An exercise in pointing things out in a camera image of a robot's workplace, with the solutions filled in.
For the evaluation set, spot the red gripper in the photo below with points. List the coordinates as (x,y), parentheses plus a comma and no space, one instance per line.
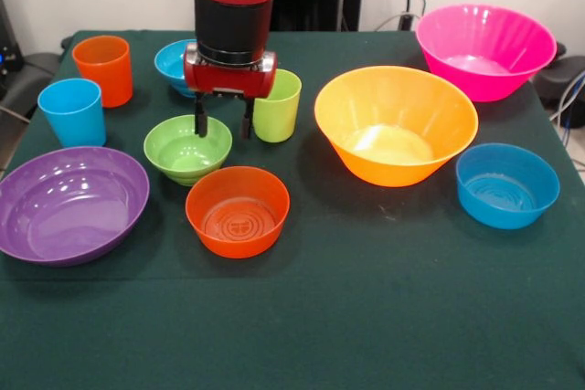
(228,78)

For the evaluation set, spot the green stepped bowl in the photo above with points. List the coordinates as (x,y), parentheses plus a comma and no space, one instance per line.
(183,157)

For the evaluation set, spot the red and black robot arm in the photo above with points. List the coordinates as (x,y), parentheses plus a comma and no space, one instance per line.
(233,20)

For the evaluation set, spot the green plastic cup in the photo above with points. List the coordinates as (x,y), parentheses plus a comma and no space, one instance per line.
(279,120)

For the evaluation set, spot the light blue stepped bowl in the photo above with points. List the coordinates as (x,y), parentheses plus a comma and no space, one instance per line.
(169,66)

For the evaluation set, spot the orange round bowl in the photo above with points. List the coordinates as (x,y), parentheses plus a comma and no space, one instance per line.
(237,225)

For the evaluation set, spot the orange plastic cup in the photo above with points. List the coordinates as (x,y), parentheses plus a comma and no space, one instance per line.
(107,79)

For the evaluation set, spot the blue plastic cup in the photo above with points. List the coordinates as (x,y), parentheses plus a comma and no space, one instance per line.
(75,120)

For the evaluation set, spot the large yellow-orange bowl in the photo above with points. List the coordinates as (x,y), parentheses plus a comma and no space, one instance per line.
(393,111)

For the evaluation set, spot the large purple bowl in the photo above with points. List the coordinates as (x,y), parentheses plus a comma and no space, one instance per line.
(68,207)

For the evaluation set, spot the black power adapter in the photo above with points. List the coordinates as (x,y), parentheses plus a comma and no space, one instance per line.
(405,21)

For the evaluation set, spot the dark green tablecloth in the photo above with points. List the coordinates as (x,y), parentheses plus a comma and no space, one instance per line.
(320,317)

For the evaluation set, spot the black computer case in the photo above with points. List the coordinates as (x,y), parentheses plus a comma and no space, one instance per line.
(9,52)

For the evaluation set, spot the large pink bowl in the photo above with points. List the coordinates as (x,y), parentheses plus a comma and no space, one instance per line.
(484,43)

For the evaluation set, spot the blue round bowl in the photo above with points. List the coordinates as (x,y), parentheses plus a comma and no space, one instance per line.
(507,198)

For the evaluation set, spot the black equipment base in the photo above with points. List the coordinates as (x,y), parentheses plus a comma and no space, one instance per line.
(564,77)

